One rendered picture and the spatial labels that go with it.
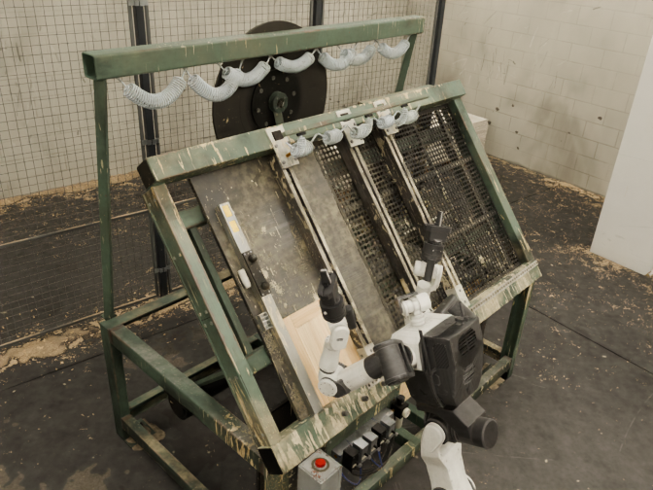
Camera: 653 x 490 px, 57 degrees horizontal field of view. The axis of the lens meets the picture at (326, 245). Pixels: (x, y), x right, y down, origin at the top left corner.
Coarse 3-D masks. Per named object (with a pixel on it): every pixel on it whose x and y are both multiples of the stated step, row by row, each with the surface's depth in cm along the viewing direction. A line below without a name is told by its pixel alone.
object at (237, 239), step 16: (224, 224) 251; (240, 240) 251; (240, 256) 251; (256, 288) 250; (272, 304) 252; (272, 320) 250; (288, 336) 252; (288, 352) 250; (304, 368) 253; (304, 384) 251; (304, 400) 252
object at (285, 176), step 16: (272, 128) 270; (272, 144) 267; (304, 144) 264; (272, 160) 274; (288, 160) 270; (288, 176) 272; (288, 192) 273; (304, 208) 275; (304, 224) 272; (304, 240) 276; (320, 240) 274; (320, 256) 272; (320, 272) 275; (336, 272) 274; (352, 304) 274; (352, 336) 274; (368, 336) 275; (368, 352) 272
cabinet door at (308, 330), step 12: (300, 312) 262; (312, 312) 266; (288, 324) 256; (300, 324) 260; (312, 324) 264; (324, 324) 268; (300, 336) 259; (312, 336) 263; (324, 336) 266; (300, 348) 257; (312, 348) 261; (348, 348) 272; (312, 360) 259; (348, 360) 271; (360, 360) 275; (312, 372) 257; (324, 396) 257
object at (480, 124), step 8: (432, 112) 790; (472, 120) 767; (480, 120) 768; (488, 120) 772; (480, 128) 768; (480, 136) 776; (432, 144) 720; (456, 144) 749; (336, 152) 639; (328, 160) 655; (440, 160) 742; (344, 176) 648; (336, 184) 655; (344, 192) 658
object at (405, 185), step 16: (384, 112) 319; (400, 112) 311; (384, 144) 322; (400, 160) 323; (400, 176) 321; (400, 192) 325; (416, 192) 323; (416, 208) 321; (416, 224) 324; (448, 272) 320; (448, 288) 323; (464, 304) 321
